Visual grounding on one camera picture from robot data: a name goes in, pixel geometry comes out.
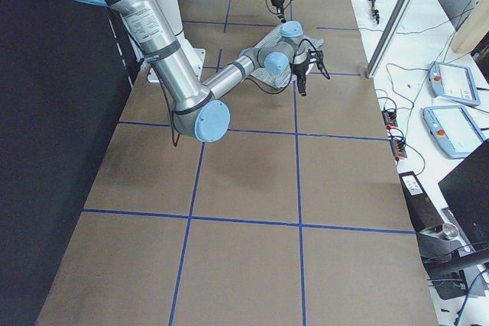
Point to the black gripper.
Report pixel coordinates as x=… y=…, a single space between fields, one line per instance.
x=300 y=67
x=276 y=1

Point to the navy white striped polo shirt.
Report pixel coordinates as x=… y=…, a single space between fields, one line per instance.
x=274 y=56

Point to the black orange power strip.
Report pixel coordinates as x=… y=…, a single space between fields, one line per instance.
x=396 y=137

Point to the far blue teach pendant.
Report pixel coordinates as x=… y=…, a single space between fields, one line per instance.
x=453 y=82

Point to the blue teach pendant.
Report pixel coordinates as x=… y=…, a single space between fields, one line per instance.
x=453 y=129
x=453 y=82

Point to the near blue teach pendant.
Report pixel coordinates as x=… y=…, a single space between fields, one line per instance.
x=453 y=129

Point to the black box with white label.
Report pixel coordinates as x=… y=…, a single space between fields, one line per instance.
x=423 y=213

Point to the black monitor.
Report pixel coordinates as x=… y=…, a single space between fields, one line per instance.
x=465 y=190

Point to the silver metal cup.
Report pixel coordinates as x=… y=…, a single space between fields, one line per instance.
x=448 y=231

